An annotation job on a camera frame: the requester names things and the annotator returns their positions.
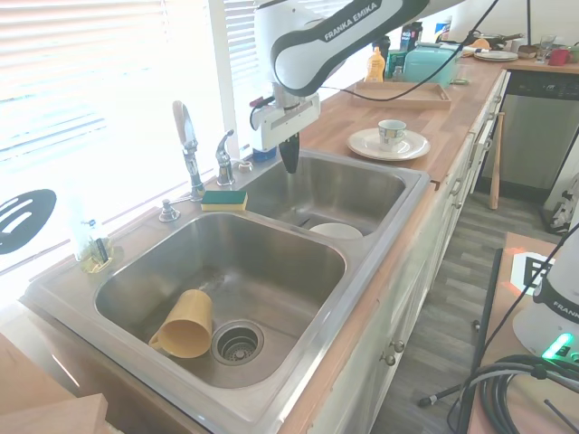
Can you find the wooden cutting board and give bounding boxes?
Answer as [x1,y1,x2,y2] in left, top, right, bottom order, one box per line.
[0,332,109,434]

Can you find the stainless steel dishwasher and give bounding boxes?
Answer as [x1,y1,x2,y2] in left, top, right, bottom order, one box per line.
[479,70,579,196]

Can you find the clear soap dispenser bottle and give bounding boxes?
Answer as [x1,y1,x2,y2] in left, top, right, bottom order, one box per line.
[67,193,115,275]

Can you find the chrome faucet handle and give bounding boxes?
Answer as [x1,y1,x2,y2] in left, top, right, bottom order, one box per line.
[214,129,239,187]

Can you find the yellow plastic cup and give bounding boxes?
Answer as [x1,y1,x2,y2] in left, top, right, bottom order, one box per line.
[147,288,214,360]

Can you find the stainless steel double sink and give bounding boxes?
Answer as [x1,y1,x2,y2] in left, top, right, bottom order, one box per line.
[24,148,431,424]

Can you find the yellow green sponge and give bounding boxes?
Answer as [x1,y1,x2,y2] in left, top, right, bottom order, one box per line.
[200,189,249,213]

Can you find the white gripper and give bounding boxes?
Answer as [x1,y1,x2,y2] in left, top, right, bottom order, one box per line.
[258,96,322,175]

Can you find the dark frying pan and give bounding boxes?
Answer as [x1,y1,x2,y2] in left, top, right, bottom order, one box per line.
[468,33,526,52]

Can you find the white wipes canister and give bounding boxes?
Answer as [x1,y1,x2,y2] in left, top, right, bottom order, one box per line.
[432,17,454,44]

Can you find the stack of white plates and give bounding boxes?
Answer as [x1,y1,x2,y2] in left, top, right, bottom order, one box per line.
[472,49,520,63]

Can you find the clear drinking glass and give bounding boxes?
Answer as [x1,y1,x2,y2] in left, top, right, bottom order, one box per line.
[535,34,556,64]

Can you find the cream dinner plate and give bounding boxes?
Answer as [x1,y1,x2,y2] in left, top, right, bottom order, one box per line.
[346,127,431,163]

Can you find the white kitchen cabinets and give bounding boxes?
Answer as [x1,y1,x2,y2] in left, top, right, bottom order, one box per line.
[316,71,512,434]

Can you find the perforated metal drain strainer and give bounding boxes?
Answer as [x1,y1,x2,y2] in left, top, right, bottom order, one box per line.
[211,319,266,364]

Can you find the black bottle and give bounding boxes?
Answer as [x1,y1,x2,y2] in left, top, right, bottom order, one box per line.
[400,23,426,52]

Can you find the chrome sink faucet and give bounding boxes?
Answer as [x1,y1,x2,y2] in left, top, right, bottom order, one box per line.
[171,99,205,203]

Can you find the chrome soap dispenser pump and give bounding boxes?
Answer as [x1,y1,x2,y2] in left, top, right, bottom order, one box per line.
[157,197,182,223]

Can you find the black slotted spatula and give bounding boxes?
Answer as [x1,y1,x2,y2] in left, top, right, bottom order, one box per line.
[0,188,59,257]

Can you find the black cable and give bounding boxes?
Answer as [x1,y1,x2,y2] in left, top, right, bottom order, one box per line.
[323,0,498,101]

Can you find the white window blinds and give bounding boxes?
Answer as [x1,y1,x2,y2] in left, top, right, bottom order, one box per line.
[0,0,272,272]

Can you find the wooden serving tray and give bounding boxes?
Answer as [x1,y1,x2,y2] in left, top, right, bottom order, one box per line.
[347,80,453,110]

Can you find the white marker tag board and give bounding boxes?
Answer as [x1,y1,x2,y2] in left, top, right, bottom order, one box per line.
[504,232,579,300]

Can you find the coiled grey black cables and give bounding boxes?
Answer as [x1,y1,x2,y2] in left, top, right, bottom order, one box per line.
[460,354,579,434]

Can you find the yellow mustard bottle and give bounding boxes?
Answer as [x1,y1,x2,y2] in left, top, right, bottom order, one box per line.
[365,45,386,84]

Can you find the white black appliance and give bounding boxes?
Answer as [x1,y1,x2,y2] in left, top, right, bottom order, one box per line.
[546,171,579,235]

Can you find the teal toaster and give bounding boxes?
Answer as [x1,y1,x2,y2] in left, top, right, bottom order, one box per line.
[404,42,463,90]

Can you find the patterned white teacup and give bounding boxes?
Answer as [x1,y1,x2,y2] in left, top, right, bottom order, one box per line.
[377,119,408,153]

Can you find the white ceramic bowl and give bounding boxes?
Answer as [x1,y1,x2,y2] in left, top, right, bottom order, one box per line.
[308,222,365,241]

